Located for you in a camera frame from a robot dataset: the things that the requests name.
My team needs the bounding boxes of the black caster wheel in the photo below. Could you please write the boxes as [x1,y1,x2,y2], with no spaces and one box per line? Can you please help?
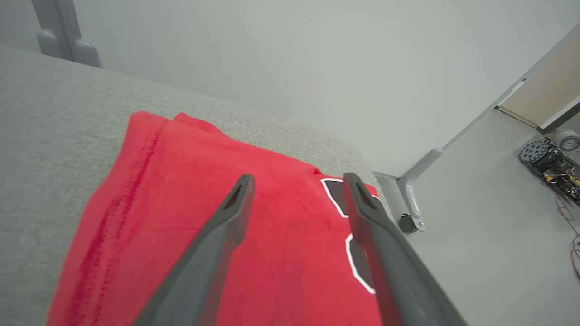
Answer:
[399,214,418,234]

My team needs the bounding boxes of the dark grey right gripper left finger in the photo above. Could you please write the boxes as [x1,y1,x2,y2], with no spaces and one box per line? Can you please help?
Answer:
[131,174,255,326]

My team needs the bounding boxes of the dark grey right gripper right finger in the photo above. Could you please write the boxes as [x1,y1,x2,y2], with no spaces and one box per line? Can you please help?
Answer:
[343,173,467,326]

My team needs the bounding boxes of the grey fabric sofa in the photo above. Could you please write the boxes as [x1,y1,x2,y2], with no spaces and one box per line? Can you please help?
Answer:
[0,45,395,326]

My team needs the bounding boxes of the grey partition foot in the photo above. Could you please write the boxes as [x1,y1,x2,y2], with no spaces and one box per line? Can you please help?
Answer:
[398,147,445,232]

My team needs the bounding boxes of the red floor cables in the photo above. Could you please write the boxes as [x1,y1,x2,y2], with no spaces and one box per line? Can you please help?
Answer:
[555,197,580,279]

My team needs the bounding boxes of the red jersey with number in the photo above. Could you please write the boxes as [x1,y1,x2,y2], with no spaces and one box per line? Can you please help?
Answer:
[45,111,386,326]

